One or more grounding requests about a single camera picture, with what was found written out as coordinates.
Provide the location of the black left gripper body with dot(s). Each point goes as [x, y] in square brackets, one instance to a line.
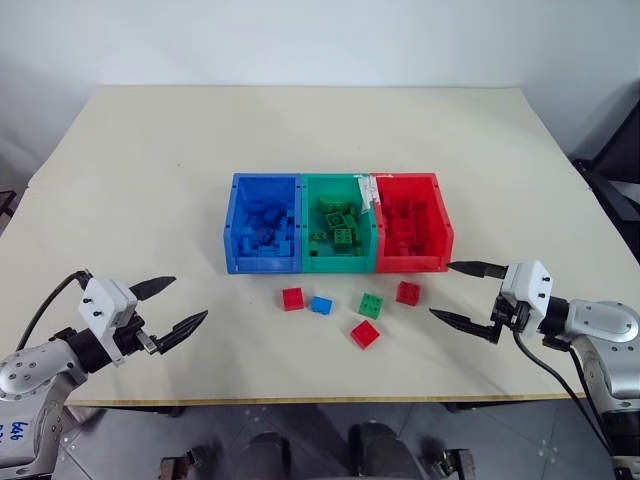
[131, 337]

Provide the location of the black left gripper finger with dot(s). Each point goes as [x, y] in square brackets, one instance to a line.
[184, 329]
[156, 287]

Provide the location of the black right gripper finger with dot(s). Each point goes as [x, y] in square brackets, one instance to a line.
[477, 269]
[467, 325]

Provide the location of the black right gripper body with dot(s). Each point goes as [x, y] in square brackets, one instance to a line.
[508, 311]

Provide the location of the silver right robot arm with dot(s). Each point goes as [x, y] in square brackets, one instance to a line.
[600, 321]

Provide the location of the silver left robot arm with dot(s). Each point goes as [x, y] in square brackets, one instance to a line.
[26, 371]

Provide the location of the red plastic bin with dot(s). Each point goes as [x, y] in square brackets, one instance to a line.
[440, 225]

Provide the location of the red toy brick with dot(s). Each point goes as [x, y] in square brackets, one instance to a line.
[408, 293]
[293, 299]
[365, 335]

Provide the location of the blue plastic bin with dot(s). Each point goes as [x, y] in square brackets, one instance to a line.
[231, 235]

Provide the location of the white crumpled bin label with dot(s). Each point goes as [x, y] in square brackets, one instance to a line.
[368, 192]

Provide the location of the green plastic bin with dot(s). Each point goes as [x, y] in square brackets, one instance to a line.
[340, 264]

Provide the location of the small blue toy brick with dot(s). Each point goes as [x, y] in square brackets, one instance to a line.
[322, 305]

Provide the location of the green curved toy brick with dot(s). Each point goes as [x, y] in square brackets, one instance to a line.
[334, 203]

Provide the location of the small green toy brick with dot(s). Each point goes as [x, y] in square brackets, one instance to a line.
[317, 236]

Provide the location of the dark grey equipment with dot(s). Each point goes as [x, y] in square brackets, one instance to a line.
[5, 204]

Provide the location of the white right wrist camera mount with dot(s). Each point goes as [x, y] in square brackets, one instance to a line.
[530, 285]

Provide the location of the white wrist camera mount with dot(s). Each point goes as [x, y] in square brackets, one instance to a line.
[102, 301]
[530, 285]

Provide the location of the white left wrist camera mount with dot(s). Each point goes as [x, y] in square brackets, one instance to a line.
[102, 301]

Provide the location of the black metal caster bracket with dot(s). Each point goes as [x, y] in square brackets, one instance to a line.
[452, 464]
[182, 465]

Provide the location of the black metal frame furniture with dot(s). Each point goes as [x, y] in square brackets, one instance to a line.
[612, 172]

